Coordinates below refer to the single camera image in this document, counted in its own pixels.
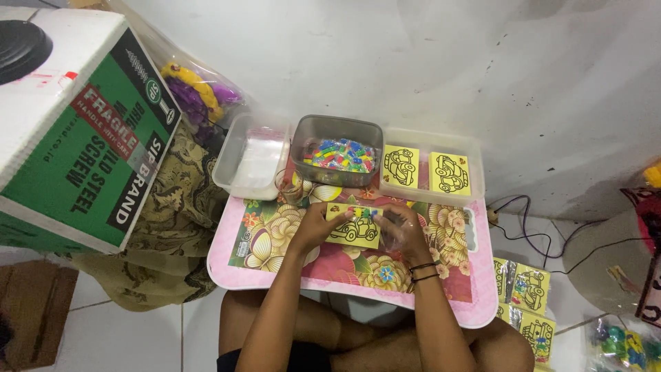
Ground person's left hand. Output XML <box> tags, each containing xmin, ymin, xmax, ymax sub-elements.
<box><xmin>291</xmin><ymin>203</ymin><xmax>357</xmax><ymax>257</ymax></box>

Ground person's right hand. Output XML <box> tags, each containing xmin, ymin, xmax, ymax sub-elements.
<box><xmin>373</xmin><ymin>204</ymin><xmax>433</xmax><ymax>265</ymax></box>

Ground clear plastic sleeve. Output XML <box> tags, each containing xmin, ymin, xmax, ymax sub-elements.
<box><xmin>378</xmin><ymin>209</ymin><xmax>429</xmax><ymax>254</ymax></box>

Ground yellow car outline card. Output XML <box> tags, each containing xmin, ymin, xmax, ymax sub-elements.
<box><xmin>325</xmin><ymin>202</ymin><xmax>384</xmax><ymax>250</ymax></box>

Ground stack of yellow car cards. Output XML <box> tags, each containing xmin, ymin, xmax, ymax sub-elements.
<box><xmin>428</xmin><ymin>151</ymin><xmax>472</xmax><ymax>197</ymax></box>
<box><xmin>381</xmin><ymin>144</ymin><xmax>420</xmax><ymax>189</ymax></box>

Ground small drinking glass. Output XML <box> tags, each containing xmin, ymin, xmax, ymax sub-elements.
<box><xmin>275</xmin><ymin>168</ymin><xmax>305</xmax><ymax>206</ymax></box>

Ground pink floral lap table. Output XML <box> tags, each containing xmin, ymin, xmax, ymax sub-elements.
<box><xmin>207</xmin><ymin>178</ymin><xmax>499</xmax><ymax>330</ymax></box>

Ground pile of coloured sand tubes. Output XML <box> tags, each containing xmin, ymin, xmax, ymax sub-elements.
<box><xmin>303</xmin><ymin>137</ymin><xmax>377</xmax><ymax>174</ymax></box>

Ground grey transparent plastic tub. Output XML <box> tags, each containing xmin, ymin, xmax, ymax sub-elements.
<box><xmin>290</xmin><ymin>115</ymin><xmax>384</xmax><ymax>189</ymax></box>

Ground clear tub of card stacks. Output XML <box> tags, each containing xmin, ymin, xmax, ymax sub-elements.
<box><xmin>378</xmin><ymin>127</ymin><xmax>486</xmax><ymax>207</ymax></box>

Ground clear tub of plastic sleeves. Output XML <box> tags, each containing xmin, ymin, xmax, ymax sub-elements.
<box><xmin>212</xmin><ymin>113</ymin><xmax>291</xmax><ymax>201</ymax></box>

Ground person's legs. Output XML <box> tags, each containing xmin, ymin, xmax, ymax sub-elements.
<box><xmin>218</xmin><ymin>289</ymin><xmax>536</xmax><ymax>372</ymax></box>

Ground packed yellow car card set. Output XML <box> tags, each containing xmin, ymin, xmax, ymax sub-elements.
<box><xmin>492</xmin><ymin>257</ymin><xmax>552</xmax><ymax>317</ymax></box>
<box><xmin>496</xmin><ymin>303</ymin><xmax>557</xmax><ymax>372</ymax></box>

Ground black shorts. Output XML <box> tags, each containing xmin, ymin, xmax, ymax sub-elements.
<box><xmin>216</xmin><ymin>342</ymin><xmax>332</xmax><ymax>372</ymax></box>

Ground brown patterned cloth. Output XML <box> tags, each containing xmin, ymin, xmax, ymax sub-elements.
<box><xmin>70</xmin><ymin>121</ymin><xmax>230</xmax><ymax>313</ymax></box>

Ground bag of purple yellow toys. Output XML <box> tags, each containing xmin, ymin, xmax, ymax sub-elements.
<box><xmin>106</xmin><ymin>0</ymin><xmax>251</xmax><ymax>148</ymax></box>

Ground grey round mat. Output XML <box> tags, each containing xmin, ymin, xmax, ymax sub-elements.
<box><xmin>562</xmin><ymin>209</ymin><xmax>657</xmax><ymax>317</ymax></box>

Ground red and black patterned object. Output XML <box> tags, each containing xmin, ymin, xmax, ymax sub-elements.
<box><xmin>620</xmin><ymin>160</ymin><xmax>661</xmax><ymax>329</ymax></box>

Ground bag of colourful toys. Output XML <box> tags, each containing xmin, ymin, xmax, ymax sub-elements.
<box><xmin>585</xmin><ymin>316</ymin><xmax>661</xmax><ymax>372</ymax></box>

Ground green and white cardboard box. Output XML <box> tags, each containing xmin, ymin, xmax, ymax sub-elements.
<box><xmin>0</xmin><ymin>7</ymin><xmax>182</xmax><ymax>255</ymax></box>

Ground brown cardboard box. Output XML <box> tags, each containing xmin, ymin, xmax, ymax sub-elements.
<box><xmin>0</xmin><ymin>260</ymin><xmax>80</xmax><ymax>357</ymax></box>

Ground black ribbed round object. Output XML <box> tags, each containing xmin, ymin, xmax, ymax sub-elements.
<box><xmin>0</xmin><ymin>20</ymin><xmax>54</xmax><ymax>86</ymax></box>

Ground black cable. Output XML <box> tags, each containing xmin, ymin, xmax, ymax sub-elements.
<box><xmin>491</xmin><ymin>219</ymin><xmax>652</xmax><ymax>275</ymax></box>

